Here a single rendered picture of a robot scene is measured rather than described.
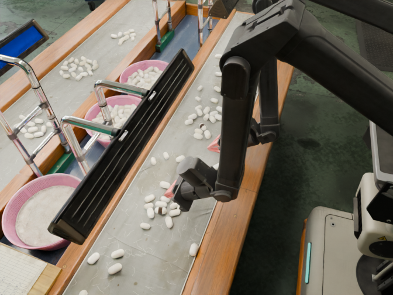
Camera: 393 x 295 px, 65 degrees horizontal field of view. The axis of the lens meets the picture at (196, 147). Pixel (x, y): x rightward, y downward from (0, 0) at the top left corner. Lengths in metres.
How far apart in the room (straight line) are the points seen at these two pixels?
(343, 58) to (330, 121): 2.05
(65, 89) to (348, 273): 1.47
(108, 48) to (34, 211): 0.95
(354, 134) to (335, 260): 1.16
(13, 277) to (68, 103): 0.75
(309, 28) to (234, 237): 0.66
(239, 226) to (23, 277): 0.61
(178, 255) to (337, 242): 0.86
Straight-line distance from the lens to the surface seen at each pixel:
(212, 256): 0.93
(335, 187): 2.12
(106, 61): 1.67
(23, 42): 1.24
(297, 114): 2.49
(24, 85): 1.62
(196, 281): 0.90
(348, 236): 1.63
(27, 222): 1.15
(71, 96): 1.50
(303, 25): 0.45
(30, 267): 1.01
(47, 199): 1.16
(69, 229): 0.65
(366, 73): 0.50
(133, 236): 1.00
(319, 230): 1.60
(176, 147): 1.18
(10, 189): 1.21
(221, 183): 0.75
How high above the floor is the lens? 1.63
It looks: 49 degrees down
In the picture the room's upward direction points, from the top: 1 degrees counter-clockwise
